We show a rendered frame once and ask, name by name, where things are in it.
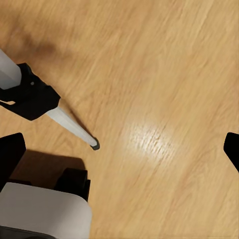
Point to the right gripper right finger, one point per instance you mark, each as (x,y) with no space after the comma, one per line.
(231,148)

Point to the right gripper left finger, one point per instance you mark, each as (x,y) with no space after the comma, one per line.
(12,148)

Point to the camera tripod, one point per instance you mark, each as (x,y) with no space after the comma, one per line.
(32,97)

